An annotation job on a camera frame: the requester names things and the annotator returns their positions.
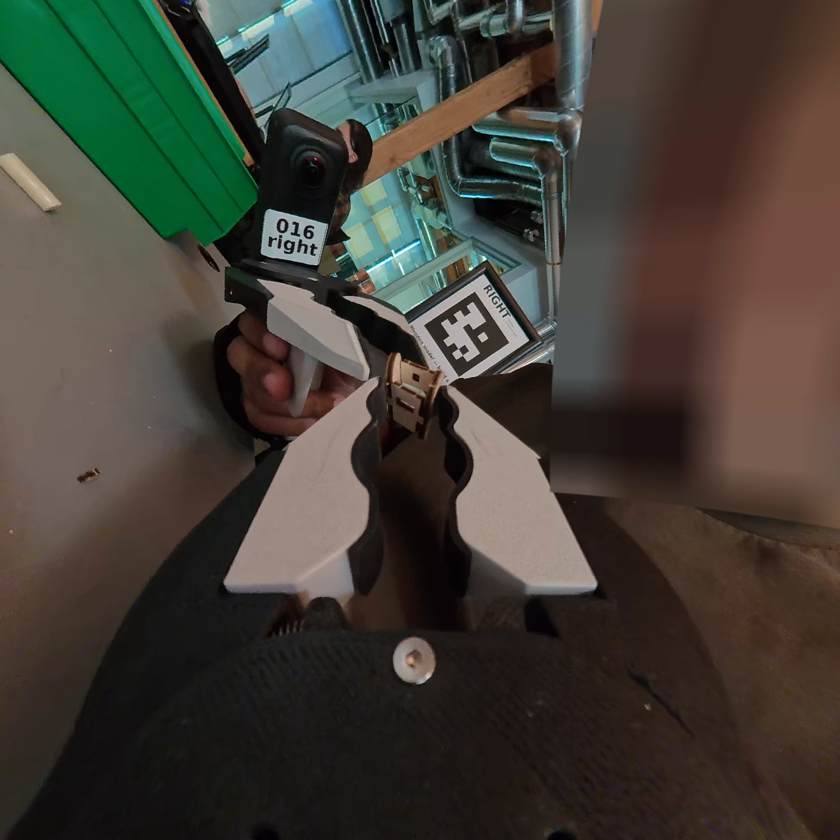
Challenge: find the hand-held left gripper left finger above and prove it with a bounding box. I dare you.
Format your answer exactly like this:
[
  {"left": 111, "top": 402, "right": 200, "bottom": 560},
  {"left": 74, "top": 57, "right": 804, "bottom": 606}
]
[{"left": 223, "top": 379, "right": 385, "bottom": 605}]

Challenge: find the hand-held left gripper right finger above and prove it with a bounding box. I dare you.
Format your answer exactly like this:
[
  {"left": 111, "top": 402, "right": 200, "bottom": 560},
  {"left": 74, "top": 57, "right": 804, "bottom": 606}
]
[{"left": 441, "top": 381, "right": 599, "bottom": 601}]

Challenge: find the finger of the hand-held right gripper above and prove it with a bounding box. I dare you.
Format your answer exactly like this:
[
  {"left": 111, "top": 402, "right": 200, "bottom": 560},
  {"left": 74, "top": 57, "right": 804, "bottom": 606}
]
[
  {"left": 268, "top": 287, "right": 371, "bottom": 380},
  {"left": 344, "top": 295, "right": 409, "bottom": 330}
]

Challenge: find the small wooden model assembly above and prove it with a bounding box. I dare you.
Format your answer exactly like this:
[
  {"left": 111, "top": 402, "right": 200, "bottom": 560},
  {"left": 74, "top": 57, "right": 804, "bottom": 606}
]
[{"left": 382, "top": 352, "right": 445, "bottom": 442}]

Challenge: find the person's right hand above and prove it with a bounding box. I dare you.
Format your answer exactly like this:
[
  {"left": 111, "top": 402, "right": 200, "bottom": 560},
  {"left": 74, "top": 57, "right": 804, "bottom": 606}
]
[{"left": 226, "top": 314, "right": 343, "bottom": 437}]

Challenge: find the framed black-white marker sign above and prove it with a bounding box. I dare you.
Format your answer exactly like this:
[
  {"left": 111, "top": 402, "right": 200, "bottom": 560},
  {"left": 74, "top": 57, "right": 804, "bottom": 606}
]
[{"left": 406, "top": 261, "right": 547, "bottom": 382}]

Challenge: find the wooden beam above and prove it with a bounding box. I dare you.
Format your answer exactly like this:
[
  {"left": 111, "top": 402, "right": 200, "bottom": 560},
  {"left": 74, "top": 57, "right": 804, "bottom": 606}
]
[{"left": 364, "top": 42, "right": 559, "bottom": 188}]

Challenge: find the green plastic bin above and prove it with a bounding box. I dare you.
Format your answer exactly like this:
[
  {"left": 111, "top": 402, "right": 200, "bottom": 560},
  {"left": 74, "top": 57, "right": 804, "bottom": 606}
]
[{"left": 0, "top": 0, "right": 260, "bottom": 240}]

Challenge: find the person's brown clothing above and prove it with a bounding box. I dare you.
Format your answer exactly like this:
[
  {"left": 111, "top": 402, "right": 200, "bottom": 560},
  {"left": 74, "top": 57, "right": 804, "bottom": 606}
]
[{"left": 367, "top": 364, "right": 840, "bottom": 840}]

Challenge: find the cluster of silver pipes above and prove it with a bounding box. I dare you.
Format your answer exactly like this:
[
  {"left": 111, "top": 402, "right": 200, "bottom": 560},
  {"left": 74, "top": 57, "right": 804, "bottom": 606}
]
[{"left": 338, "top": 0, "right": 595, "bottom": 342}]

